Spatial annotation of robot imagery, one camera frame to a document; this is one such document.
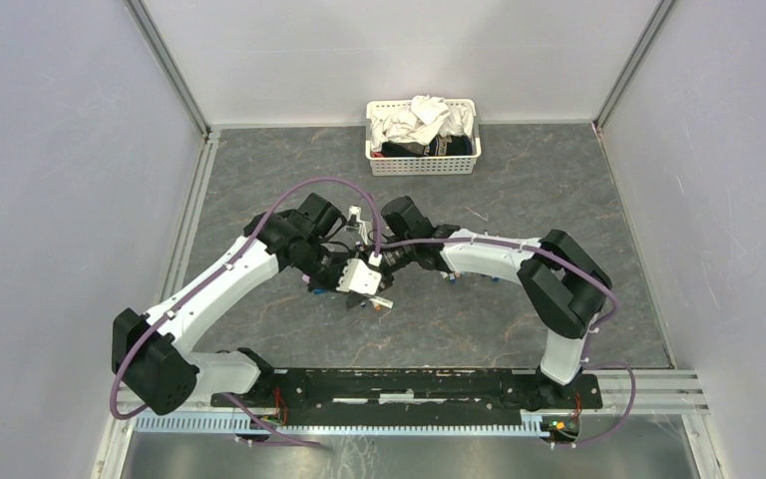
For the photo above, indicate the white cable duct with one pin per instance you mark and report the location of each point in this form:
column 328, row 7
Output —
column 236, row 422

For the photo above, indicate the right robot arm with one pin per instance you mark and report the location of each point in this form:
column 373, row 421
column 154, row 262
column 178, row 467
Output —
column 565, row 286

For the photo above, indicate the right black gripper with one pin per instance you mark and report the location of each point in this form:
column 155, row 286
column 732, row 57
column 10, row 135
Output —
column 386, row 274

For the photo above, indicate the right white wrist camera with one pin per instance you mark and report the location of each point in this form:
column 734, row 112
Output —
column 355, row 225

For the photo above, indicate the orange tip white marker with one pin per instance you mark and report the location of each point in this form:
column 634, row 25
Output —
column 380, row 302

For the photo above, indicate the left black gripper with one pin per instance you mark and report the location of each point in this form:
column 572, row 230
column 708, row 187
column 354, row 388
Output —
column 331, row 285

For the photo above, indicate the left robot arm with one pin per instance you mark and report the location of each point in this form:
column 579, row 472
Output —
column 153, row 352

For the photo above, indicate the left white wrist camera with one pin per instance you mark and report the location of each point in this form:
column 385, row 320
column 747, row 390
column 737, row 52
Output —
column 359, row 276

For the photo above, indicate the black printed cloth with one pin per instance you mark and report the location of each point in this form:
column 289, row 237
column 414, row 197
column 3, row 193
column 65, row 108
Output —
column 440, row 146

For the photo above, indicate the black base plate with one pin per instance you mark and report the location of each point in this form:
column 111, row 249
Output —
column 412, row 397

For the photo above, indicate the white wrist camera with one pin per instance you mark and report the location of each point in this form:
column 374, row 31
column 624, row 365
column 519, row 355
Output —
column 355, row 225
column 359, row 276

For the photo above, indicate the white plastic basket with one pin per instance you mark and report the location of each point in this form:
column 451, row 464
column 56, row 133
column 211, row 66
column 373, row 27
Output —
column 427, row 166

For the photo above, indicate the white crumpled cloth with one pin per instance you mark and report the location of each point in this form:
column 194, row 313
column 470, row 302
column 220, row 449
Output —
column 419, row 120

